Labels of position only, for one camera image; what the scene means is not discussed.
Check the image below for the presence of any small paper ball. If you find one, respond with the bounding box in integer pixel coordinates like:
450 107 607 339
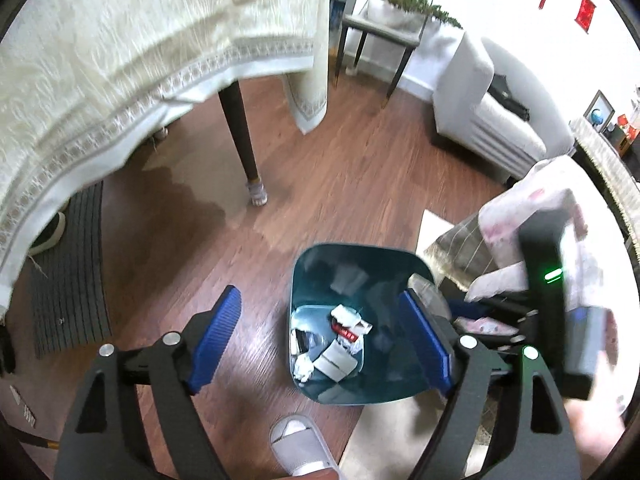
292 353 314 384

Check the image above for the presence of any white barcode package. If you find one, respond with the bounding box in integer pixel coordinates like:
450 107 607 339
312 340 358 382

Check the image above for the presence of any red sandisk package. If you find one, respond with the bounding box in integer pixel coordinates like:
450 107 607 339
330 304 373 344

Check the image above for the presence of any blue tissue pack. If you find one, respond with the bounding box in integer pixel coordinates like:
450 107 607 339
454 316 518 337

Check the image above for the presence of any teal trash bin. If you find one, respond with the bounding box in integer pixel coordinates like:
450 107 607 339
288 243 433 405

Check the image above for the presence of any person's right hand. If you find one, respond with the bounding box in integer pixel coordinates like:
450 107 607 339
564 396 625 476

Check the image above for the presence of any pink cartoon round tablecloth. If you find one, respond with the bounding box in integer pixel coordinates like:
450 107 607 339
466 156 639 412

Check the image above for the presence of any grey slipper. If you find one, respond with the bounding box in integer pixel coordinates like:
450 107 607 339
269 414 344 480

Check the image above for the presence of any dark ribbed floor mat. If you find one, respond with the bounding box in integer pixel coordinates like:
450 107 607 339
32 182 112 359

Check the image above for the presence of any beige fringed desk cloth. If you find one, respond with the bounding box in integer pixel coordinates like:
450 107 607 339
570 117 639 264

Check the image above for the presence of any dark table leg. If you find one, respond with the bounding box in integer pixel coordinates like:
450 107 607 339
218 81 268 207

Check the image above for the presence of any small blue globe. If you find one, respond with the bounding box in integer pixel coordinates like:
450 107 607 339
588 108 604 130

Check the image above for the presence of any framed picture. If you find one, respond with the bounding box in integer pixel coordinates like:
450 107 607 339
584 90 614 133

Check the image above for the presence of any grey armchair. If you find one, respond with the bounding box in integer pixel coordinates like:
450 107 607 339
432 32 574 179

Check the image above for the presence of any black handbag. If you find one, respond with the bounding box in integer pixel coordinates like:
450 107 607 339
488 74 530 122

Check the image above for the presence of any beige patterned tablecloth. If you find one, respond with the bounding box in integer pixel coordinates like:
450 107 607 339
1 0 329 306

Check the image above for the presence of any grey dining chair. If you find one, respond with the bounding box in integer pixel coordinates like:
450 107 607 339
333 0 427 107

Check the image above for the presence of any right red hanging scroll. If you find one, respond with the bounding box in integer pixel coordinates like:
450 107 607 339
575 0 597 32

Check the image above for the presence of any potted green plant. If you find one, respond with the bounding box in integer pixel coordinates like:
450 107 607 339
366 0 462 29

